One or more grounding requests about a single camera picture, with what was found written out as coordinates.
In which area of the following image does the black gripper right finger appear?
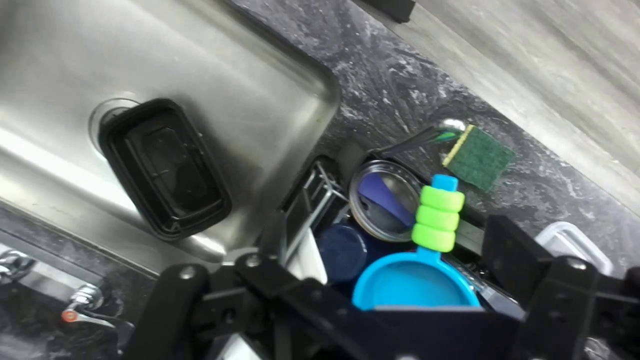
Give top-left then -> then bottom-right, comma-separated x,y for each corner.
480,214 -> 640,360

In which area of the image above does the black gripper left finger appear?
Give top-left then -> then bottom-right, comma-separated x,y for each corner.
123,212 -> 366,360

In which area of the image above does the blue toy pot green handle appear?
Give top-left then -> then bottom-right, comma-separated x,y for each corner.
351,175 -> 484,314

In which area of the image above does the black dish rack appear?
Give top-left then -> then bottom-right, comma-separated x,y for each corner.
256,122 -> 640,360

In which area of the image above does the clear plastic food container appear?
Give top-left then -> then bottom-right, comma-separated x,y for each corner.
532,220 -> 616,277

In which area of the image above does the chrome faucet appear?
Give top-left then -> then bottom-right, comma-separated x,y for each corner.
0,242 -> 128,337

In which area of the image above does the white cutting board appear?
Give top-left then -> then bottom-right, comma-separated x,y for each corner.
287,228 -> 330,282

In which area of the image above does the green yellow sponge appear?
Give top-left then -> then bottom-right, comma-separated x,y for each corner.
440,125 -> 519,196

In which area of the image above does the navy blue tumbler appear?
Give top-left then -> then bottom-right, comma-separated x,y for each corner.
319,223 -> 374,289

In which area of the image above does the clear purple glass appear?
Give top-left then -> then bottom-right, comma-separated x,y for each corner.
346,159 -> 428,244

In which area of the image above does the black breadboard table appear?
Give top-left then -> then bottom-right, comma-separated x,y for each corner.
361,0 -> 421,25

